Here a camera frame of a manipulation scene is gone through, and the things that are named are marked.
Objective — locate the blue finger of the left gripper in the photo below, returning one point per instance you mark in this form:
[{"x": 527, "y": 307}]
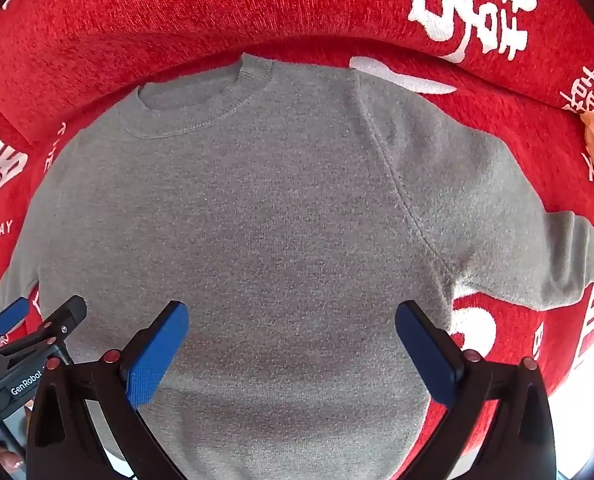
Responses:
[
  {"x": 63, "y": 321},
  {"x": 11, "y": 316}
]

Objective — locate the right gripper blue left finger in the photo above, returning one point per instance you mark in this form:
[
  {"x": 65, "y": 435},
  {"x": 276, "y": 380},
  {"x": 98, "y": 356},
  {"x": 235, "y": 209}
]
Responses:
[{"x": 149, "y": 353}]

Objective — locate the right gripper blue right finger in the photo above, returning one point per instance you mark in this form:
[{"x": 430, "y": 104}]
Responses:
[{"x": 434, "y": 354}]

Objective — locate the grey knit sweater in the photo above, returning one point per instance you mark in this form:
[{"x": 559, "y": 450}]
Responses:
[{"x": 291, "y": 207}]

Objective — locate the person's left hand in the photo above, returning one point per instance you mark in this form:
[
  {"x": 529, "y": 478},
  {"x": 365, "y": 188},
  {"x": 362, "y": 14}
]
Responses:
[{"x": 9, "y": 460}]

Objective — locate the red wedding bed blanket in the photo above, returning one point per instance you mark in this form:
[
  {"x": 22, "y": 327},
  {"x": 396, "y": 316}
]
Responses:
[{"x": 522, "y": 68}]

